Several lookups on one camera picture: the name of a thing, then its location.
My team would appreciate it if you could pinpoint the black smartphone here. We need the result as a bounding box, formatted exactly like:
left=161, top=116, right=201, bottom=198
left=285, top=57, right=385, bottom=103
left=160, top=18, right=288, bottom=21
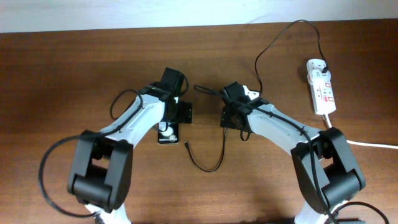
left=157, top=122, right=180, bottom=144

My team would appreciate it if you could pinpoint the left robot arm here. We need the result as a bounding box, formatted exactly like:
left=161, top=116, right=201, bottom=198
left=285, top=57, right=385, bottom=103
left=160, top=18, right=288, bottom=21
left=67, top=81, right=186, bottom=223

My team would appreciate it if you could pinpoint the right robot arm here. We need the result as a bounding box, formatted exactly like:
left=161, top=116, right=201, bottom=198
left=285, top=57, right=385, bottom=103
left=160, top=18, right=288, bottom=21
left=221, top=97, right=366, bottom=223

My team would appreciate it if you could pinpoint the white power strip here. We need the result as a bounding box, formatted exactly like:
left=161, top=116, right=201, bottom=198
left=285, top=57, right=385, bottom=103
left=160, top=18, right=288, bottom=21
left=306, top=59, right=336, bottom=115

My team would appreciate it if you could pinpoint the white power strip cord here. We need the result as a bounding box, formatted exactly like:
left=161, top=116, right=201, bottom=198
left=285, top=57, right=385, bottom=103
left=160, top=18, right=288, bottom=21
left=322, top=113, right=398, bottom=150

